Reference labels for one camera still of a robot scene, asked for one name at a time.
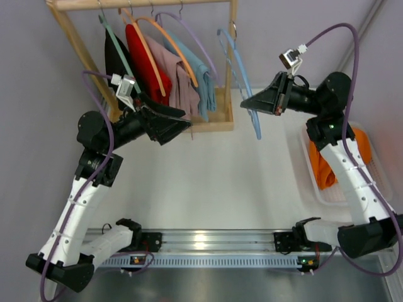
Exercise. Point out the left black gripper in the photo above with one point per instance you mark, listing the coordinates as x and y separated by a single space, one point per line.
148 124

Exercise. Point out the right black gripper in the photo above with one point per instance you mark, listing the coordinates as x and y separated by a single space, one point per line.
284 93

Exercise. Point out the light blue hanger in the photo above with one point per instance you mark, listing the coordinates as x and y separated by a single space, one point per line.
229 44

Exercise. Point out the orange trousers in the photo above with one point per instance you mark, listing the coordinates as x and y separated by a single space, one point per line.
323 173

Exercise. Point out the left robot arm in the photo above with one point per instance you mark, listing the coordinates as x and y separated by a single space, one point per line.
65 258

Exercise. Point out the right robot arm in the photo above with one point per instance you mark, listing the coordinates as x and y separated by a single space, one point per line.
373 226

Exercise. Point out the red trousers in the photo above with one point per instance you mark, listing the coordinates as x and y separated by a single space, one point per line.
144 71

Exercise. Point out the light blue trousers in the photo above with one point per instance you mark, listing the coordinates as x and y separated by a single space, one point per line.
206 84

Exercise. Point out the black trousers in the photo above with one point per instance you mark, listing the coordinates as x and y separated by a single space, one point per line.
113 62

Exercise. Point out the orange hanger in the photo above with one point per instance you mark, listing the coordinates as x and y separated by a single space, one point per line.
168 37

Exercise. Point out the peach hanger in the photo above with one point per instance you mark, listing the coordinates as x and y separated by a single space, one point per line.
129 19

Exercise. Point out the green hanger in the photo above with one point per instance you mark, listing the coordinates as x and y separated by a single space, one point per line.
102 19

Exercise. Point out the wooden clothes rack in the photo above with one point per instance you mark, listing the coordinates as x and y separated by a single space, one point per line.
220 120

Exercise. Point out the white plastic basket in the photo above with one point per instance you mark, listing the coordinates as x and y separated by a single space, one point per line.
333 196

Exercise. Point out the pink drawstring trousers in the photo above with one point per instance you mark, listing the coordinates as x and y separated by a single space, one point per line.
183 95

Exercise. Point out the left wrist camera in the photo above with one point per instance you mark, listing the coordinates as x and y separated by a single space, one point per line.
125 85

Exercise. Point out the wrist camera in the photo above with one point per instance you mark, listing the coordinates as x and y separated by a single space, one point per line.
292 58
125 85

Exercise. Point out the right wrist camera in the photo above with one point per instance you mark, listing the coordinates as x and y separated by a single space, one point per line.
292 58

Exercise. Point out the aluminium mounting rail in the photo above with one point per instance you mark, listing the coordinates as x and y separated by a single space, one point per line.
211 241

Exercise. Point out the slotted cable duct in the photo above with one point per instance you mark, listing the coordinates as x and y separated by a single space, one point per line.
278 261

